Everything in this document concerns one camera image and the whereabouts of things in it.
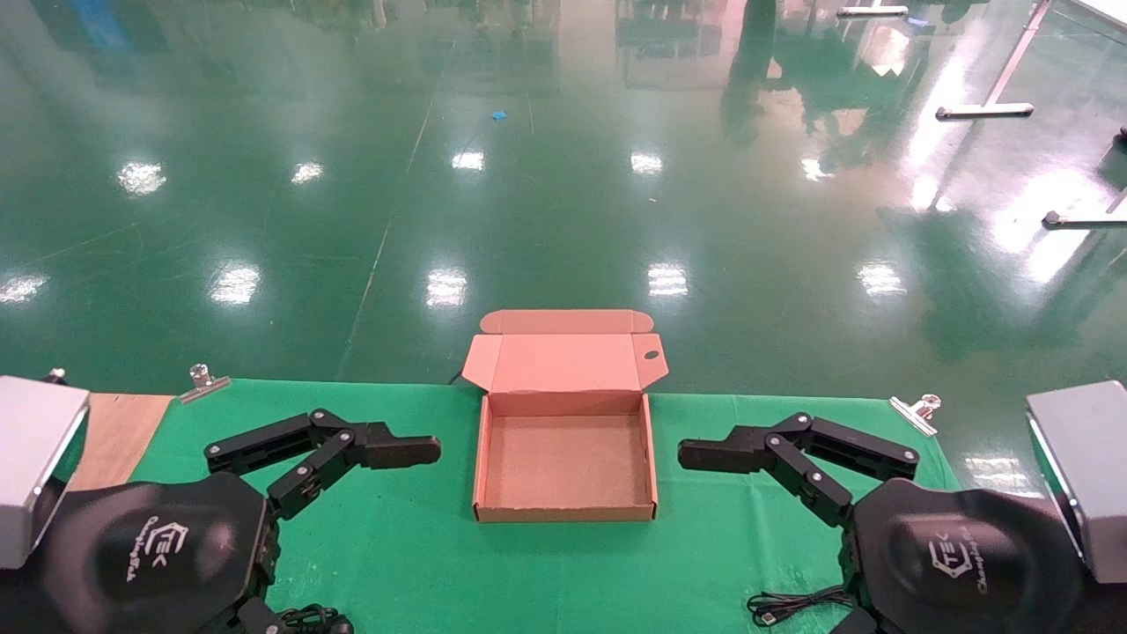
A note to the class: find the green table cloth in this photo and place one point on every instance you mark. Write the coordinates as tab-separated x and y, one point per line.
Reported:
423	546

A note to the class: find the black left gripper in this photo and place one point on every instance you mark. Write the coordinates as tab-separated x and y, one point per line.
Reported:
150	555

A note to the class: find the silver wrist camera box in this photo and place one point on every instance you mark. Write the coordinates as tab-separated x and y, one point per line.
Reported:
35	458
1087	467

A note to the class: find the white T-shaped table leg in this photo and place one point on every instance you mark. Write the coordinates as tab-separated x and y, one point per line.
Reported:
986	111

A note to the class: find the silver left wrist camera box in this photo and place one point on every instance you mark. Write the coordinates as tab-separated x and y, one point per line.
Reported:
35	458

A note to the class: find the silver metal binder clip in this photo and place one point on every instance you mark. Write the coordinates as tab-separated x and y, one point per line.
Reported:
204	386
911	414

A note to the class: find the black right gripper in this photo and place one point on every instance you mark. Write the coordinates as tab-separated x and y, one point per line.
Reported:
968	563

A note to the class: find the open brown cardboard box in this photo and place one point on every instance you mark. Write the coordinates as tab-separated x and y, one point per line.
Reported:
563	458

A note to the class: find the white table foot bar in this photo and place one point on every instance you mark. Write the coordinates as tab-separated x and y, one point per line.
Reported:
872	11

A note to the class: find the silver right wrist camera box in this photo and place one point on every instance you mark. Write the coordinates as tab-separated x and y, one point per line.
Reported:
1087	467

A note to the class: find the white background table top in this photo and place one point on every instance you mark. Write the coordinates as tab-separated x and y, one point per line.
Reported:
1116	9

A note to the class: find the grey table foot bar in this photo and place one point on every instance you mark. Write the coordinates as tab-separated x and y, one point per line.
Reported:
1083	220

